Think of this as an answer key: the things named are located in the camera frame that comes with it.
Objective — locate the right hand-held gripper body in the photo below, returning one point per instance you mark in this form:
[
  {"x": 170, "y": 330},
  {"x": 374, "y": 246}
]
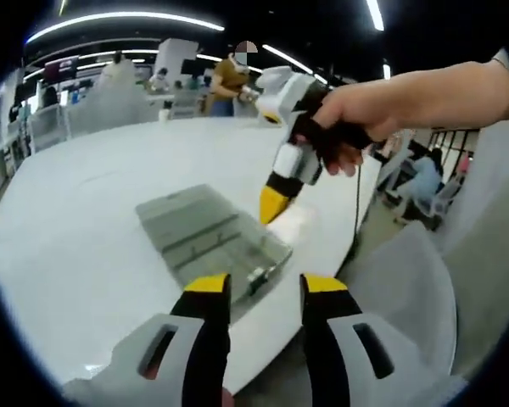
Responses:
[{"x": 292, "y": 91}]

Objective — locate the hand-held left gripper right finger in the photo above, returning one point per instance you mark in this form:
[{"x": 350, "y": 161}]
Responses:
[{"x": 335, "y": 364}]

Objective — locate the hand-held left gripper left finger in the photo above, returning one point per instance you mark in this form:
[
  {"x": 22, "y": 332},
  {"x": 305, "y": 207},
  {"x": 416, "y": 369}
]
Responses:
[{"x": 208, "y": 339}]

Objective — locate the grey transparent guide fixture box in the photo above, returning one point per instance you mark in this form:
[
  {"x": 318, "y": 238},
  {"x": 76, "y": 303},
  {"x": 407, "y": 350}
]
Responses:
[{"x": 186, "y": 212}]

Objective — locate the person's left hand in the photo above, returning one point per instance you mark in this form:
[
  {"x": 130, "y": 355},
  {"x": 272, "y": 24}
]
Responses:
[{"x": 229, "y": 399}]

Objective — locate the person's right hand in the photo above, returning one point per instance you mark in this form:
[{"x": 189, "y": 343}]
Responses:
[{"x": 365, "y": 110}]

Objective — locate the white mesh office chair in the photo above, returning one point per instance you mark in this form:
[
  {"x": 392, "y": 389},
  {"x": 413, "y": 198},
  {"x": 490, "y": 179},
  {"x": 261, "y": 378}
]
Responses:
[{"x": 407, "y": 305}]

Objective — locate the white paper cup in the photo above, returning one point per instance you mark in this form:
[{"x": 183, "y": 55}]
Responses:
[{"x": 164, "y": 115}]

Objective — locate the person's grey shirt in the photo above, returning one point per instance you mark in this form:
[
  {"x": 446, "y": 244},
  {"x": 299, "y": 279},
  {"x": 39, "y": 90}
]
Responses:
[{"x": 492, "y": 237}]

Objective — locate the dark wall display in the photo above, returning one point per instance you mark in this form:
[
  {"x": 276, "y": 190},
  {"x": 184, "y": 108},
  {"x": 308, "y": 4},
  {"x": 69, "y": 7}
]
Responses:
[{"x": 61, "y": 68}]

